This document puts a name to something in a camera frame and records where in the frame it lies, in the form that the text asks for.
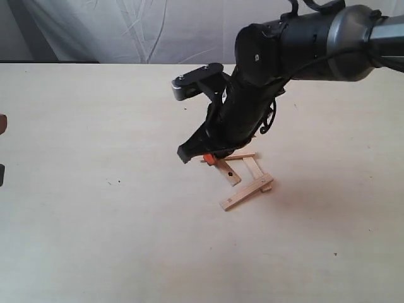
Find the wood strip with holes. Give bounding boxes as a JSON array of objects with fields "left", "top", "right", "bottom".
[
  {"left": 219, "top": 174, "right": 273, "bottom": 211},
  {"left": 215, "top": 159, "right": 242, "bottom": 186}
]

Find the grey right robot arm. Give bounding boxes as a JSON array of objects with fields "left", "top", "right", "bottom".
[{"left": 1, "top": 1, "right": 403, "bottom": 165}]

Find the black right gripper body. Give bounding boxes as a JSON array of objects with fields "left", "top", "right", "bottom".
[{"left": 206, "top": 75, "right": 285, "bottom": 155}]

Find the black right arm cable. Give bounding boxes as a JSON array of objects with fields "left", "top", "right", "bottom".
[{"left": 252, "top": 0, "right": 404, "bottom": 137}]

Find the white wrinkled backdrop cloth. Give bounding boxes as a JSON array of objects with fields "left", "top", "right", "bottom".
[{"left": 1, "top": 1, "right": 291, "bottom": 64}]

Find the wood strip with holes bottom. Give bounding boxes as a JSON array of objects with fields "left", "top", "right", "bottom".
[{"left": 219, "top": 174, "right": 273, "bottom": 211}]

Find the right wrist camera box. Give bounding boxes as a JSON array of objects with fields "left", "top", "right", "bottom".
[{"left": 171, "top": 62, "right": 230, "bottom": 103}]

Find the plain wood strip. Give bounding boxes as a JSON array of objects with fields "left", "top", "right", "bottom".
[
  {"left": 200, "top": 153, "right": 258, "bottom": 163},
  {"left": 243, "top": 157, "right": 273, "bottom": 193}
]

